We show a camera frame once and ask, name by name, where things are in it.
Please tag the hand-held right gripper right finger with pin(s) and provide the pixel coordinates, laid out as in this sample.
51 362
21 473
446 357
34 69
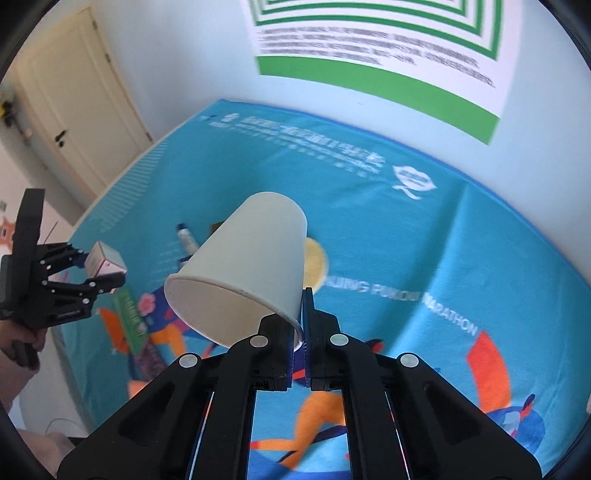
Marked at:
307 350

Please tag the yellow black hanging item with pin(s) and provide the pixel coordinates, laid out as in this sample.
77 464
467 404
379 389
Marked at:
7 108

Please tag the small white tube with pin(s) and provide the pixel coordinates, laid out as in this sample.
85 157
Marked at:
187 237

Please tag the person's left forearm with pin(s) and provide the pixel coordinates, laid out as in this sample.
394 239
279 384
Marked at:
11 383

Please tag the yellow round item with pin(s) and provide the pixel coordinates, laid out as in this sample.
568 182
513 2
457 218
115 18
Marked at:
317 263

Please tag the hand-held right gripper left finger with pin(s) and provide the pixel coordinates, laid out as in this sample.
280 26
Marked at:
285 369

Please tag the white paper cup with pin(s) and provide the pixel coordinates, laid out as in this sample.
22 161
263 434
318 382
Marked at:
249 258

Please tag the person's left hand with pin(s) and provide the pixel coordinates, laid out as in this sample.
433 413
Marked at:
8 342

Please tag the cream door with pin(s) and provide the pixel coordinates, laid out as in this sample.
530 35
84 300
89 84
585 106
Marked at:
78 101

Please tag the green packet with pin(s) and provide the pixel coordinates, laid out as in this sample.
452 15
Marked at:
131 318

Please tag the small brown item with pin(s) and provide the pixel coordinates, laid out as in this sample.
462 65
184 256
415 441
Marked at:
216 229

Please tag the blue printed cloth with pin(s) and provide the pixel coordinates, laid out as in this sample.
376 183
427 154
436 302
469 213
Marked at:
392 254

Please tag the small white pink box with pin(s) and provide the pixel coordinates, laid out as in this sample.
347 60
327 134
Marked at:
105 257

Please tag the green white wall poster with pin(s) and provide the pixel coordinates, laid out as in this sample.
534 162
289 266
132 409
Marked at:
415 78

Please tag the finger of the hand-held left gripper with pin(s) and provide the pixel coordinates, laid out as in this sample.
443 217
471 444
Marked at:
99 285
62 254

